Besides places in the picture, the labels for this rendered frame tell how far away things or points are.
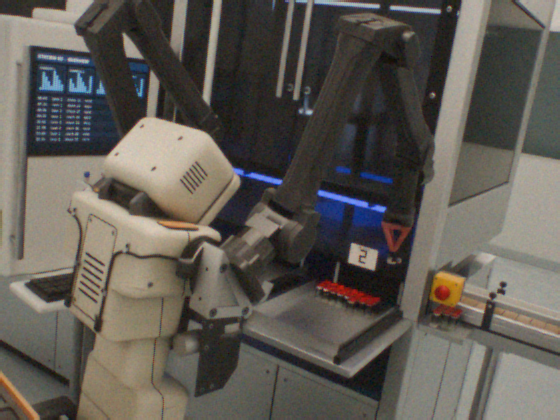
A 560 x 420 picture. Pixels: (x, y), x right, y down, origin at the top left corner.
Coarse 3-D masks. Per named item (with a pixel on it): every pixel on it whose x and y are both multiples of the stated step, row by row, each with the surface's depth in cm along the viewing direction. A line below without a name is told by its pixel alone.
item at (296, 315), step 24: (312, 288) 178; (264, 312) 157; (288, 312) 160; (312, 312) 163; (336, 312) 165; (384, 312) 161; (288, 336) 145; (312, 336) 141; (336, 336) 150; (360, 336) 148
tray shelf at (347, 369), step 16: (288, 288) 178; (384, 304) 177; (400, 320) 166; (256, 336) 147; (272, 336) 145; (384, 336) 154; (304, 352) 140; (320, 352) 140; (368, 352) 144; (336, 368) 135; (352, 368) 135
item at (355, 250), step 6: (354, 246) 173; (360, 246) 172; (354, 252) 174; (360, 252) 173; (372, 252) 171; (354, 258) 174; (366, 258) 172; (372, 258) 171; (360, 264) 173; (366, 264) 172; (372, 264) 171
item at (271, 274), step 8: (272, 264) 197; (264, 272) 188; (272, 272) 190; (280, 272) 191; (288, 272) 182; (296, 272) 186; (304, 272) 191; (264, 280) 181; (272, 280) 174; (280, 280) 178
